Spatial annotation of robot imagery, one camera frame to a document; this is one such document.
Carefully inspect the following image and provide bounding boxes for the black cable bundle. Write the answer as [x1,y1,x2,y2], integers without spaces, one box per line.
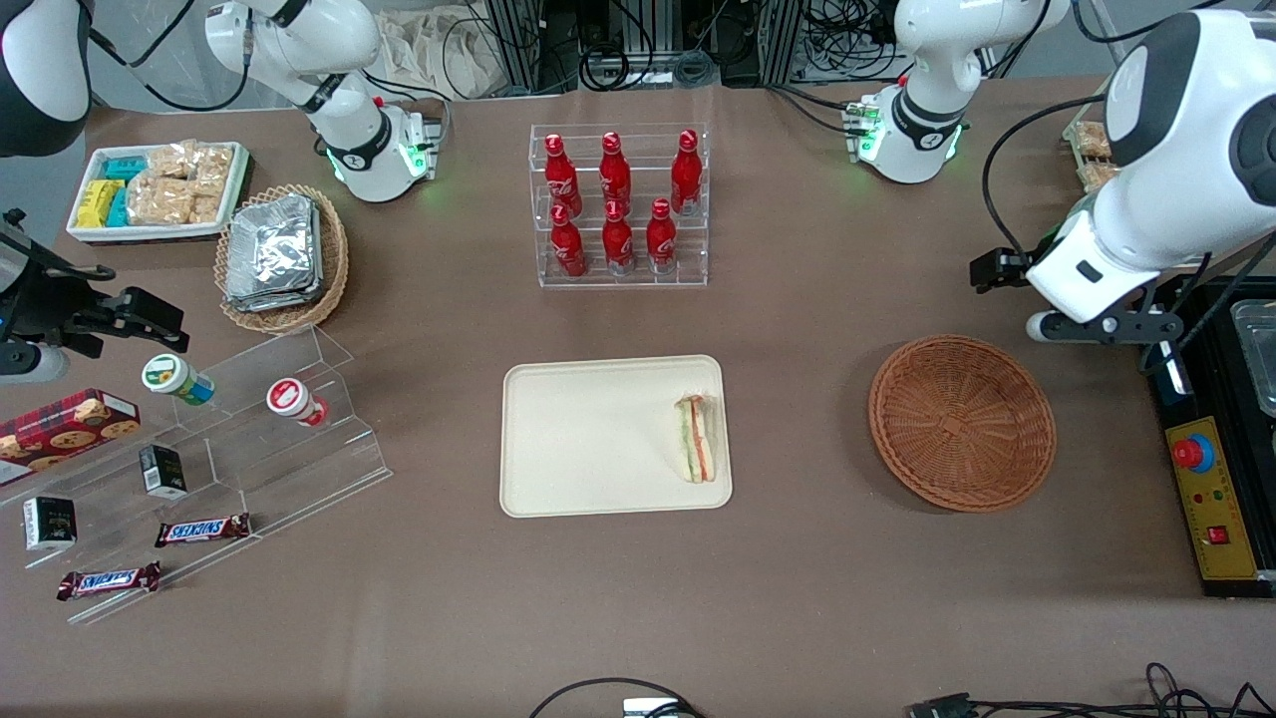
[578,40,721,93]

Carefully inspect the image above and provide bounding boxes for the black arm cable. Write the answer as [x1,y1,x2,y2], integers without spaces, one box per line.
[982,95,1113,255]
[88,0,252,113]

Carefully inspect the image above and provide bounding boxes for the Snickers chocolate bar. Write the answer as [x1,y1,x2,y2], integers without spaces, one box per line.
[155,513,252,548]
[56,561,162,602]

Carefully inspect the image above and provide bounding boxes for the black drink carton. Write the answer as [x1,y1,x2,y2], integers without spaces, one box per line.
[138,445,188,500]
[22,496,78,552]

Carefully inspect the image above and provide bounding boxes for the clear acrylic bottle rack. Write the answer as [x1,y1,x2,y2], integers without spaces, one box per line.
[528,122,711,290]

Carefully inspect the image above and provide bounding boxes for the black equipment platform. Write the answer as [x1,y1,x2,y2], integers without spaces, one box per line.
[1146,274,1276,599]

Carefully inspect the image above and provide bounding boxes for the silver foil pack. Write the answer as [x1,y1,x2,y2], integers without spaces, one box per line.
[225,284,328,313]
[226,194,322,298]

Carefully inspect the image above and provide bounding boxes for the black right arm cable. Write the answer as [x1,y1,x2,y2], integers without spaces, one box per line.
[88,0,252,113]

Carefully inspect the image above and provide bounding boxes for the yellow snack packet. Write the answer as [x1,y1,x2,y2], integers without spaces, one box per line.
[77,179,123,228]

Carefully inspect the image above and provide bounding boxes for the clear acrylic stepped shelf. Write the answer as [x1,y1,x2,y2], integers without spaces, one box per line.
[0,324,393,627]

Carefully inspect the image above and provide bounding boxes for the triangle sandwich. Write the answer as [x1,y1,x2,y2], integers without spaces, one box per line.
[674,393,717,485]

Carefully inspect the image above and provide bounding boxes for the clear plastic container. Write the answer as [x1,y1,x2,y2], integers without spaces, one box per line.
[1231,299,1276,418]

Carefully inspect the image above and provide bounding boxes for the yellow emergency stop box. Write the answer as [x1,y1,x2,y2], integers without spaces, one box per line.
[1161,416,1262,582]

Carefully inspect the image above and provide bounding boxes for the red cola bottle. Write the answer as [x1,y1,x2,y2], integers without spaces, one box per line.
[670,129,704,215]
[550,204,587,278]
[543,133,582,215]
[646,197,679,275]
[602,199,635,277]
[600,131,632,210]

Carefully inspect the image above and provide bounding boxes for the aluminium frame post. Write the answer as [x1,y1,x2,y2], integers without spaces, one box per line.
[483,0,544,93]
[763,0,808,86]

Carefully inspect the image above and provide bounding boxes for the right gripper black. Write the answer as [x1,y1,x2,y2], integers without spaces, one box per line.
[0,256,191,361]

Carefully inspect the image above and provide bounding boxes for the white wire rack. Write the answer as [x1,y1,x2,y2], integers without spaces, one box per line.
[1062,108,1119,196]

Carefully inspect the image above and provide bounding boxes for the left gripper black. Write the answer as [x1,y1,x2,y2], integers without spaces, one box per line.
[972,249,1193,400]

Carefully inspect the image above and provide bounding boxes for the white snack bin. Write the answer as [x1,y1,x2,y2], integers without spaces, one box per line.
[66,141,252,246]

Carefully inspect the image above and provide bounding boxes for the beige cloth bag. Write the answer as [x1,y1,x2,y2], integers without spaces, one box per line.
[379,5,499,101]

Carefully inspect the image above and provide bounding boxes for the black looped cable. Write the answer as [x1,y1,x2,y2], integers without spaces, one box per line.
[526,677,705,718]

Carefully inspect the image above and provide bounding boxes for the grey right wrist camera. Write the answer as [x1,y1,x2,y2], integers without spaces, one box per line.
[0,344,71,386]

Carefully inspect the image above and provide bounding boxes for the beige plastic tray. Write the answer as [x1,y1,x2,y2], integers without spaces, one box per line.
[499,354,734,520]

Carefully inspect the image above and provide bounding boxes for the black tangled cables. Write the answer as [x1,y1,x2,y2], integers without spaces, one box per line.
[972,661,1276,718]

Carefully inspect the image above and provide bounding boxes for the red lid yogurt cup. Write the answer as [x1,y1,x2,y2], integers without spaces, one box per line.
[266,377,330,428]

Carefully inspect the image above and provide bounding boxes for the light wicker basket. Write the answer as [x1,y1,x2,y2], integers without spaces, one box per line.
[214,184,350,335]

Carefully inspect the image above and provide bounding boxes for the green lid yogurt cup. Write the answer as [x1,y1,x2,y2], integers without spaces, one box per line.
[141,353,215,406]

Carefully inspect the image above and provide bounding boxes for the red tartan cookie box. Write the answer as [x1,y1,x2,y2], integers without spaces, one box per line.
[0,388,143,488]

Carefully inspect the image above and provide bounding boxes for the black cable connector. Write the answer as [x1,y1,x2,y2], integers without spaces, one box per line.
[905,692,976,718]

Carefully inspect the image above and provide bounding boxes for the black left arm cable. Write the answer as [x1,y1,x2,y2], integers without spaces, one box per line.
[982,95,1113,255]

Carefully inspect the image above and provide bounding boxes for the brown wicker basket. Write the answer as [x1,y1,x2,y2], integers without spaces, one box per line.
[867,334,1058,514]

